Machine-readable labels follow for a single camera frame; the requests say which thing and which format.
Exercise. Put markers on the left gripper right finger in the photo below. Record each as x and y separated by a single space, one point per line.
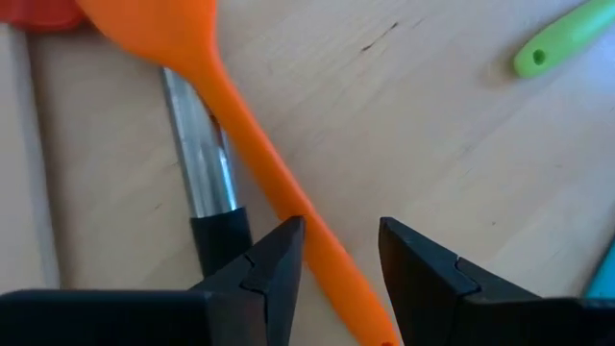
480 317

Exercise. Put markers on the orange silicone spoon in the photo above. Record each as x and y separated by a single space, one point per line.
250 144

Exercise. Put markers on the green silicone spatula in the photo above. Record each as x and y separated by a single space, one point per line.
562 41

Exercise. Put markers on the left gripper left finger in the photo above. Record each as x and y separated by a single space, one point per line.
144 317

